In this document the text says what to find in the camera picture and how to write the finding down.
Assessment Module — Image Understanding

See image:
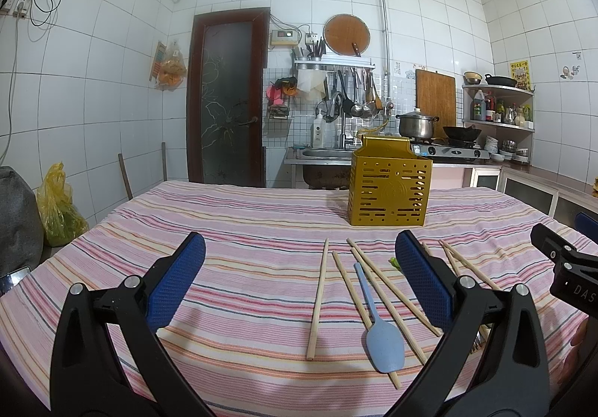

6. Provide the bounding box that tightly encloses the wooden chopstick long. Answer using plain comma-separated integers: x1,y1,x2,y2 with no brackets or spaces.
346,238,441,337

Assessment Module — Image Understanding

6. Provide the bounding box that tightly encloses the wooden chopstick pair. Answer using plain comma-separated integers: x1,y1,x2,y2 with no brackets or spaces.
441,244,461,277

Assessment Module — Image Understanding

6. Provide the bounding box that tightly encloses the light blue silicone spatula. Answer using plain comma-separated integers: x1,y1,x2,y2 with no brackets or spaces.
354,262,404,374

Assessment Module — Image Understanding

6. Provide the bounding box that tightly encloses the green frog-handled utensil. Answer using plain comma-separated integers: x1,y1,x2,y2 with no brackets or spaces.
389,257,403,273

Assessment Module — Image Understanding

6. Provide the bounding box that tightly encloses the black wok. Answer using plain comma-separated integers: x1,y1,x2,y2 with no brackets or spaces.
443,126,481,143

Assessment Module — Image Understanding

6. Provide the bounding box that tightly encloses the gas stove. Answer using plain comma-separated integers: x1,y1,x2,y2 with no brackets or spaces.
410,142,490,162

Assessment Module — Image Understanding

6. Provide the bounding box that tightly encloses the yellow plastic bag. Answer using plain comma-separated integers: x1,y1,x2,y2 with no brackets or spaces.
36,162,89,247

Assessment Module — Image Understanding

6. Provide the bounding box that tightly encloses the dark grey bag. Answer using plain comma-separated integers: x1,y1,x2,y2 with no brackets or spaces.
0,166,44,277

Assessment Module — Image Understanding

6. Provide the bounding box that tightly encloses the steel cooking pot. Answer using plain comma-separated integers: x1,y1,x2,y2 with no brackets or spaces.
396,108,439,142

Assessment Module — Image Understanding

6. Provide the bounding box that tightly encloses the rectangular wooden cutting board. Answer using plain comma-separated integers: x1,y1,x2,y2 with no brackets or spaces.
416,69,456,139

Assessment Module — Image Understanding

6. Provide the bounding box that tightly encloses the yellow perforated utensil holder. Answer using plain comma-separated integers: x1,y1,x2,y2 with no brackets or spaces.
348,136,433,227

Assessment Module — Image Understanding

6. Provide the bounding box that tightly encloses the pink striped tablecloth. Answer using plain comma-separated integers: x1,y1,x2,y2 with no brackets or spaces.
1,181,597,416

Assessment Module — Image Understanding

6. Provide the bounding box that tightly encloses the steel sink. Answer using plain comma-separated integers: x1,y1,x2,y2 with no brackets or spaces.
284,148,353,190

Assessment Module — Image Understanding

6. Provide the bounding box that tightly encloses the white soap bottle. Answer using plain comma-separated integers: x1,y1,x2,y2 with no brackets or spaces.
311,112,326,149

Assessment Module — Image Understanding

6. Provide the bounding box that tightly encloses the round wooden board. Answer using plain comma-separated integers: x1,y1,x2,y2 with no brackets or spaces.
322,13,371,56

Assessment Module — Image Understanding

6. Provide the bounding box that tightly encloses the hanging orange snack bag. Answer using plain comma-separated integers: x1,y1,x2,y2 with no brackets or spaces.
156,40,188,90

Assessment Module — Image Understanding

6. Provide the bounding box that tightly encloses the dark brown glass door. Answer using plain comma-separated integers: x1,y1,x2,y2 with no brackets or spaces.
185,7,271,187

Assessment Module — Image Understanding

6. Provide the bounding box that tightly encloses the water heater control box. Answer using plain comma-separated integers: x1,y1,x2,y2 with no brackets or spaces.
271,30,300,47

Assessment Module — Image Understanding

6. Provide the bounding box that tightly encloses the corner wall shelf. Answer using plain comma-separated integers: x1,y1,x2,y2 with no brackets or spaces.
462,82,535,165

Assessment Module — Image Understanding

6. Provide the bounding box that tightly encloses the yellow wall poster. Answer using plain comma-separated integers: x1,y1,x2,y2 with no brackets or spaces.
509,60,532,91

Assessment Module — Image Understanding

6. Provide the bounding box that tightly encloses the wooden stick against wall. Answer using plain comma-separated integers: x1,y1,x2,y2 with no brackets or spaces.
118,153,134,200

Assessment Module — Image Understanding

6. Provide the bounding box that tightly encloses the wall utensil rack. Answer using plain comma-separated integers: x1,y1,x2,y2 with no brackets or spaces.
293,55,384,121

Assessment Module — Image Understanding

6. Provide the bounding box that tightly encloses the wall power strip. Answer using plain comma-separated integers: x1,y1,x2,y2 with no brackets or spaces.
0,0,31,18

